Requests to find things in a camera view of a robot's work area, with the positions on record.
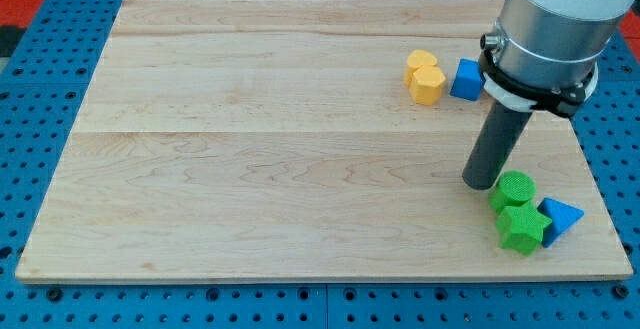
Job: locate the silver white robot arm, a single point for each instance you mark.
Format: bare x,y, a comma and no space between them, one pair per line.
552,43

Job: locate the blue cube block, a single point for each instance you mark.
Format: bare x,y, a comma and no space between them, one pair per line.
468,82

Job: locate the light wooden board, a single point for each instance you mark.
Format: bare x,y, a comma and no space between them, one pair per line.
264,141

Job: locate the yellow hexagon block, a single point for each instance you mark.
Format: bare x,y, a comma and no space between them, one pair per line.
427,84

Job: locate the yellow heart block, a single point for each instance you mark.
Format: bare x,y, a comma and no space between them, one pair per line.
415,60

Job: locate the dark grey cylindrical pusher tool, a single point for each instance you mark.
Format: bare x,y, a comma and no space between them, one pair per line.
500,132

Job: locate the green cylinder block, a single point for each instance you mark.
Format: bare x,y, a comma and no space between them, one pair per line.
513,188

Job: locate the green star block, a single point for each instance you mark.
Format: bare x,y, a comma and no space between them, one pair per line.
521,228

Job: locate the blue triangle block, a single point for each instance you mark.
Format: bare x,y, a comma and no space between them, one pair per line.
563,216

